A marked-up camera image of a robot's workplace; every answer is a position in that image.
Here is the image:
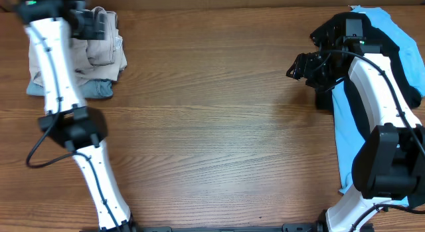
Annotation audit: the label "light blue t-shirt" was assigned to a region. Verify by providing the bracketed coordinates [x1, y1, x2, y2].
[332, 6, 424, 194]

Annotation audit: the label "folded light blue jeans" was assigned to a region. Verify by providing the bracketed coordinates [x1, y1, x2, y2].
[27, 79, 114, 99]

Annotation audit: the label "beige cargo shorts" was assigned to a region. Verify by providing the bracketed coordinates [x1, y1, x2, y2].
[28, 6, 128, 88]

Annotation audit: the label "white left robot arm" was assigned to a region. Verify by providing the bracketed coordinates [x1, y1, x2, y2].
[14, 0, 137, 231]

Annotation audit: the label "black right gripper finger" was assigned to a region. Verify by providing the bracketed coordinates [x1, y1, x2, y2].
[286, 62, 304, 80]
[294, 53, 309, 64]

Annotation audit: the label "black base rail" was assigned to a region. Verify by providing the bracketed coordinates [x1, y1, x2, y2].
[79, 221, 376, 232]

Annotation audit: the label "black shirt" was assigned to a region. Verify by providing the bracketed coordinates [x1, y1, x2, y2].
[309, 11, 425, 210]

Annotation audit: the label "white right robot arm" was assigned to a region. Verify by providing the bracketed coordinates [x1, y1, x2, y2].
[284, 12, 424, 231]

